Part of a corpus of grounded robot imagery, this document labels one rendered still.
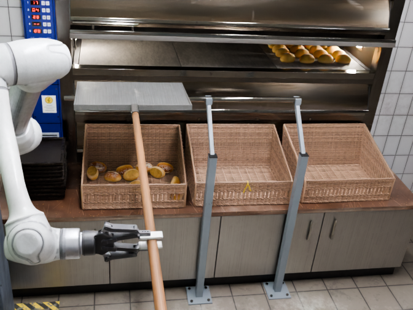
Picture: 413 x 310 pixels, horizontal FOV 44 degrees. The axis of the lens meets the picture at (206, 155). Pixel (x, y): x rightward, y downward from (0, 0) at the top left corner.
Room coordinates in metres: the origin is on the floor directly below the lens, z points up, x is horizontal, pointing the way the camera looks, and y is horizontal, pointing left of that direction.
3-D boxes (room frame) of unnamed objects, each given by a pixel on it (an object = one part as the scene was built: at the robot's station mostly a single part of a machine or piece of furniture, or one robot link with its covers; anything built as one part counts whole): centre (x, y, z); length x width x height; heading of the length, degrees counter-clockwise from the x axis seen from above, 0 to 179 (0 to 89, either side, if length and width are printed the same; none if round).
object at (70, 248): (1.17, 0.37, 1.21); 0.09 x 0.06 x 0.09; 13
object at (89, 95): (2.37, 0.40, 1.19); 0.55 x 0.36 x 0.03; 103
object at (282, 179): (2.59, -0.18, 0.72); 0.56 x 0.49 x 0.28; 102
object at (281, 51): (3.41, -0.58, 1.21); 0.61 x 0.48 x 0.06; 12
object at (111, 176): (2.48, 0.52, 0.62); 0.10 x 0.07 x 0.05; 88
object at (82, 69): (2.87, -0.10, 1.16); 1.80 x 0.06 x 0.04; 102
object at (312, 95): (2.85, -0.10, 1.02); 1.79 x 0.11 x 0.19; 102
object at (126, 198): (2.47, 0.40, 0.72); 0.56 x 0.49 x 0.28; 101
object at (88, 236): (1.18, 0.30, 1.21); 0.09 x 0.07 x 0.08; 103
